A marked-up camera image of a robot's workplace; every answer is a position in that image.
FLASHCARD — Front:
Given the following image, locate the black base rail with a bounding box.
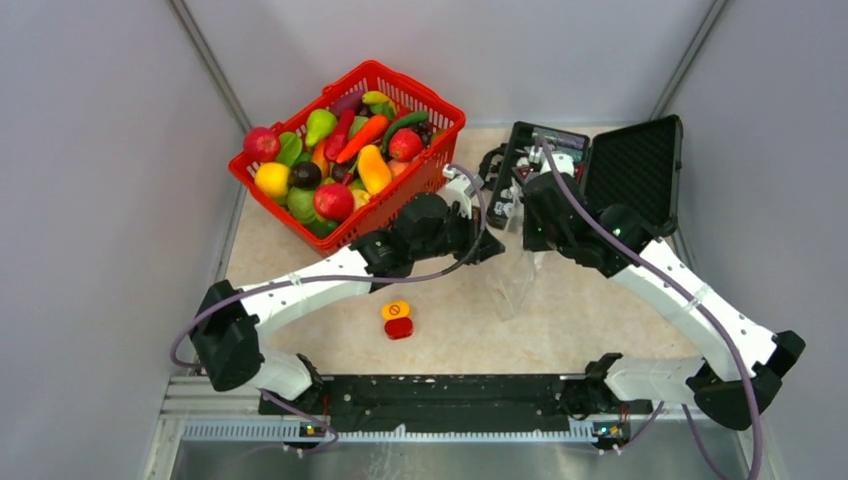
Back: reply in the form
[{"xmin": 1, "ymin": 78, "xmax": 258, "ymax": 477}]
[{"xmin": 292, "ymin": 374, "xmax": 654, "ymax": 433}]

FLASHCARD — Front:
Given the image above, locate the yellow toy lemon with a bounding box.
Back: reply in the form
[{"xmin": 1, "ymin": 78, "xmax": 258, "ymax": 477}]
[{"xmin": 254, "ymin": 162, "xmax": 290, "ymax": 202}]

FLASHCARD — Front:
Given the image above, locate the green toy pear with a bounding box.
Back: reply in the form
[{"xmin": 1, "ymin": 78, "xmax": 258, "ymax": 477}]
[{"xmin": 304, "ymin": 109, "xmax": 338, "ymax": 148}]

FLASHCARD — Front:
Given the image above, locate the red toy apple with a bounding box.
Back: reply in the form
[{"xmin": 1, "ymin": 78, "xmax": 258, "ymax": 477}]
[
  {"xmin": 313, "ymin": 183, "xmax": 355, "ymax": 222},
  {"xmin": 242, "ymin": 126, "xmax": 282, "ymax": 163}
]

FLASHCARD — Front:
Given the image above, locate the clear zip top bag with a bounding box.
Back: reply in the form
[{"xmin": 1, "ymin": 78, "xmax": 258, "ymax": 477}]
[{"xmin": 484, "ymin": 192, "xmax": 544, "ymax": 321}]

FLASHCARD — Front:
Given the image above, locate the orange toy carrot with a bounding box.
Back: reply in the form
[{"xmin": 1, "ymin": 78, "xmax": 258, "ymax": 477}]
[{"xmin": 335, "ymin": 115, "xmax": 390, "ymax": 164}]

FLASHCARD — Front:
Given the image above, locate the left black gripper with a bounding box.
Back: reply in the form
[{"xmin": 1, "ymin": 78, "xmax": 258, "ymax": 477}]
[{"xmin": 411, "ymin": 203, "xmax": 504, "ymax": 265}]

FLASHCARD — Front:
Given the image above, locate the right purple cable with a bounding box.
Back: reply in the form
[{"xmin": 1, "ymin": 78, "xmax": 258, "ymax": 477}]
[{"xmin": 537, "ymin": 135, "xmax": 764, "ymax": 480}]

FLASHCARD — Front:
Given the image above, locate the yellow and red button toy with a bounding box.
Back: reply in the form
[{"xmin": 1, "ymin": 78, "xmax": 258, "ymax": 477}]
[{"xmin": 381, "ymin": 300, "xmax": 414, "ymax": 340}]

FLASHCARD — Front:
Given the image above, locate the red toy apple on rim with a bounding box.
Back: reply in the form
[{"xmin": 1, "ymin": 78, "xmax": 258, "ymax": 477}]
[{"xmin": 242, "ymin": 126, "xmax": 282, "ymax": 163}]

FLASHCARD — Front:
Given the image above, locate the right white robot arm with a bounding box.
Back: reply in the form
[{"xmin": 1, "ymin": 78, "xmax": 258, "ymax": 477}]
[{"xmin": 522, "ymin": 172, "xmax": 806, "ymax": 431}]

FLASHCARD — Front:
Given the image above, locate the yellow orange toy mango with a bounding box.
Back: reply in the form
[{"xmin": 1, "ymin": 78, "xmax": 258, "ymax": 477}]
[{"xmin": 357, "ymin": 145, "xmax": 393, "ymax": 195}]

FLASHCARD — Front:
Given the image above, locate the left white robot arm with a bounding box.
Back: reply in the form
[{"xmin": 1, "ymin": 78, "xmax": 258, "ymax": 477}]
[{"xmin": 179, "ymin": 164, "xmax": 505, "ymax": 414}]

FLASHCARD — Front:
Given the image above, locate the red toy chili pepper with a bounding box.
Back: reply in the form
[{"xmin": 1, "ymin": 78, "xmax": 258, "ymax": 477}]
[{"xmin": 324, "ymin": 109, "xmax": 356, "ymax": 162}]

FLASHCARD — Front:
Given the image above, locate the green toy cucumber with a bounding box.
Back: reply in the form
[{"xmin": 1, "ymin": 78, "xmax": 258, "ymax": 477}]
[{"xmin": 381, "ymin": 110, "xmax": 429, "ymax": 154}]

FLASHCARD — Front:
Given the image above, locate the black open case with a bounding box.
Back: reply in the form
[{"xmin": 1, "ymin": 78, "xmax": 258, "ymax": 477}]
[{"xmin": 478, "ymin": 115, "xmax": 684, "ymax": 237}]

